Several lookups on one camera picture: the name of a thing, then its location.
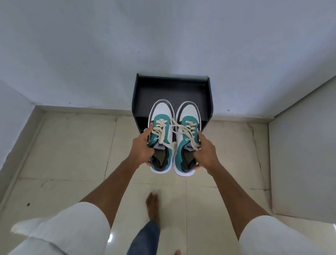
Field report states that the person's left hand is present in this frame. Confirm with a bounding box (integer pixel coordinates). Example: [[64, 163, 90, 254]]
[[128, 122, 155, 167]]

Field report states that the person's right hand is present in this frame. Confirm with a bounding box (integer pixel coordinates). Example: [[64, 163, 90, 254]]
[[193, 131, 221, 175]]

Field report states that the cream shoelace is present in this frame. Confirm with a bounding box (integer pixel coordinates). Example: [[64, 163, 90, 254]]
[[151, 118, 177, 151]]

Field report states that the black wooden shoe rack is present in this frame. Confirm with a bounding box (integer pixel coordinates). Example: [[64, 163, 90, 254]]
[[131, 73, 215, 135]]

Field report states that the person's right forearm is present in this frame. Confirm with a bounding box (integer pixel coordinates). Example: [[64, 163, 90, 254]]
[[207, 168, 272, 241]]

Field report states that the person's left forearm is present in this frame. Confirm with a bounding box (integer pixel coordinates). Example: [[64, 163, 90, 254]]
[[78, 157, 140, 229]]

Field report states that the person's left foot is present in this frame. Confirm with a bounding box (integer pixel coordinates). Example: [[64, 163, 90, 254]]
[[146, 192, 161, 224]]

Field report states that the person's left jeans leg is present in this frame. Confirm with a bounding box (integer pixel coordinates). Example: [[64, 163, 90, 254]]
[[127, 220, 161, 255]]

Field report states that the person's right white sleeve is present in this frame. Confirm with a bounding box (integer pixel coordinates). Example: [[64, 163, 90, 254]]
[[238, 215, 329, 255]]

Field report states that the person's white sleeve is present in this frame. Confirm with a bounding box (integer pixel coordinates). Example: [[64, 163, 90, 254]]
[[238, 215, 329, 255], [8, 201, 111, 255]]

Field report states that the person's left white sleeve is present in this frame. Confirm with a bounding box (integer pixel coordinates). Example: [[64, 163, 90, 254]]
[[8, 201, 111, 255]]

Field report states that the white door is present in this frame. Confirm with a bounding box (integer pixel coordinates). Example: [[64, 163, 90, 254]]
[[268, 76, 336, 224]]

